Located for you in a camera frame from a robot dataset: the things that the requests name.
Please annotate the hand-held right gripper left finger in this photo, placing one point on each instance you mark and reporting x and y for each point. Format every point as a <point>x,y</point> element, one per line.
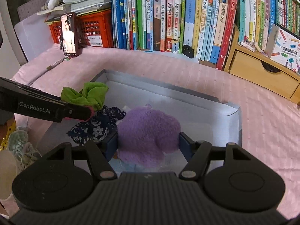
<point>111,143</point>

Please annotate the navy floral fabric pouch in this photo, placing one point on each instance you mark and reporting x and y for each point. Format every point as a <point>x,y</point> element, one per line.
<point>93,129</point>

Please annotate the pale woven storage box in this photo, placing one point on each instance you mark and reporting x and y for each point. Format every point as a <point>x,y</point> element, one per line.
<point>30,9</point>

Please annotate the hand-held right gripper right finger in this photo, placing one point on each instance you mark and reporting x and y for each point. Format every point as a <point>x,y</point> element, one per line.
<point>185,145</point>

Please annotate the purple fuzzy plush ball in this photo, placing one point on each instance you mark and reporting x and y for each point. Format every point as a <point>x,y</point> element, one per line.
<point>147,136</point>

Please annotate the green fabric scrunchie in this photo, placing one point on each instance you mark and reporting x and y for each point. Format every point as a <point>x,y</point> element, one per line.
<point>79,96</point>

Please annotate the wooden drawer organizer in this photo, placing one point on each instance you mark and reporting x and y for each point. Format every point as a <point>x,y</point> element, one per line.
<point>253,72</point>

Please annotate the red plastic crate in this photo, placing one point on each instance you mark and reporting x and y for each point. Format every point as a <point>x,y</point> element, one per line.
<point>96,28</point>

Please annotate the paper cup with black drawing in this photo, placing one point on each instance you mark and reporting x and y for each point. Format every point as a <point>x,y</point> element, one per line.
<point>7,175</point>

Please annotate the white paper bag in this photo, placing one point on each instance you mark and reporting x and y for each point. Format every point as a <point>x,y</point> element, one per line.
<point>30,39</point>

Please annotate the grey cardboard box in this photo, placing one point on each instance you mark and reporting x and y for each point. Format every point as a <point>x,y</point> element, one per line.
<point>187,103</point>

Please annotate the small black box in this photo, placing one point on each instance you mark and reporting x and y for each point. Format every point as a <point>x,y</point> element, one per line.
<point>188,51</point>

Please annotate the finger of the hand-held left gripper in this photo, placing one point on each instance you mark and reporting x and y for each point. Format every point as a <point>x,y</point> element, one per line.
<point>77,111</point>

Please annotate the white printed carton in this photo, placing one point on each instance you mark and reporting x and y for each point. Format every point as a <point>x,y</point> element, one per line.
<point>286,49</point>

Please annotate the row of tall colourful books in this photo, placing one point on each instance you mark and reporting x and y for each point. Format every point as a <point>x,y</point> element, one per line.
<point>164,16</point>

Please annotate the pink tablecloth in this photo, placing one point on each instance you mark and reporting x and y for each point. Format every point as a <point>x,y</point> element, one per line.
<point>269,133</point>

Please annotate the row of green white books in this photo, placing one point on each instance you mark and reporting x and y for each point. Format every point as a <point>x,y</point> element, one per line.
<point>257,9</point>

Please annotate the pale green checked cloth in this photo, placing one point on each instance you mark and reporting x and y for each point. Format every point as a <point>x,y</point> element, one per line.
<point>23,145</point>

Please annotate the smartphone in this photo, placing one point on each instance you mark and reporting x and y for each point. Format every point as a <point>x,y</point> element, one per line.
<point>69,35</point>

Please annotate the yellow mesh pouch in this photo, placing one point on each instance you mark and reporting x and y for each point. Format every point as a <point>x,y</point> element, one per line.
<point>10,131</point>

